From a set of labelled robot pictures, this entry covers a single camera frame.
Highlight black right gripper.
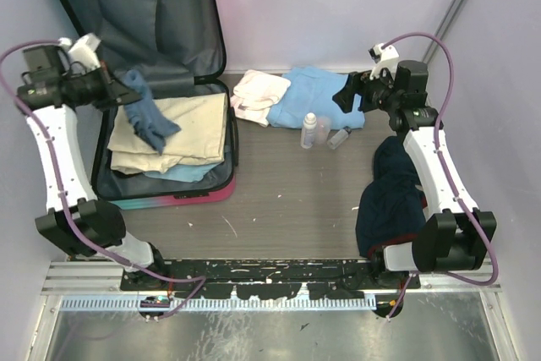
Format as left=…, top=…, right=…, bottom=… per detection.
left=332, top=64, right=401, bottom=113

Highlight clear plastic cup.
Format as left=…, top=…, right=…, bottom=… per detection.
left=314, top=116, right=331, bottom=145

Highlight small clear vial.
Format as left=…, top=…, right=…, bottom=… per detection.
left=327, top=127, right=352, bottom=150

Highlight dark blue patterned cloth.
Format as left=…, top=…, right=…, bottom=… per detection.
left=123, top=69, right=181, bottom=154

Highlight white plastic bottle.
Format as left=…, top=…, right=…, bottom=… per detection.
left=300, top=112, right=317, bottom=149

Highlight beige cloth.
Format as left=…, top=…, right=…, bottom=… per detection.
left=107, top=93, right=228, bottom=175

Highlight light blue pants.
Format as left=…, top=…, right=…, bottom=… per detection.
left=143, top=162, right=222, bottom=183

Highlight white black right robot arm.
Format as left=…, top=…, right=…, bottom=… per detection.
left=332, top=60, right=498, bottom=288

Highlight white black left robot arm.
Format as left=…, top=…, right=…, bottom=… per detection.
left=15, top=41, right=169, bottom=290

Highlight blue folded shirt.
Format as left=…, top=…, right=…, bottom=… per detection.
left=266, top=67, right=365, bottom=130

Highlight pink teal open suitcase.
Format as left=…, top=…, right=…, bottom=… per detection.
left=59, top=0, right=238, bottom=210

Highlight pink white folded garment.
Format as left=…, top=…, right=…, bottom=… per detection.
left=231, top=69, right=291, bottom=127

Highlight navy garment with red trim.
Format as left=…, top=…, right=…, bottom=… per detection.
left=355, top=136, right=425, bottom=258

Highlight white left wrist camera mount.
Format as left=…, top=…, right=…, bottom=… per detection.
left=57, top=33, right=101, bottom=71

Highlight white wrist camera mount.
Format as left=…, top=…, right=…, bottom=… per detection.
left=369, top=43, right=399, bottom=80
left=57, top=33, right=101, bottom=71

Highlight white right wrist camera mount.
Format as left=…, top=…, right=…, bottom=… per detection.
left=369, top=43, right=399, bottom=80

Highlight aluminium corner post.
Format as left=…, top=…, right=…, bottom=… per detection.
left=424, top=0, right=495, bottom=62

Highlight aluminium frame rail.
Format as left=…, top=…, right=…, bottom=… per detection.
left=41, top=260, right=501, bottom=295

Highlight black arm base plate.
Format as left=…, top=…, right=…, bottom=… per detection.
left=120, top=259, right=407, bottom=300

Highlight white slotted cable duct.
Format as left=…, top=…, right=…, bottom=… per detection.
left=59, top=294, right=377, bottom=312

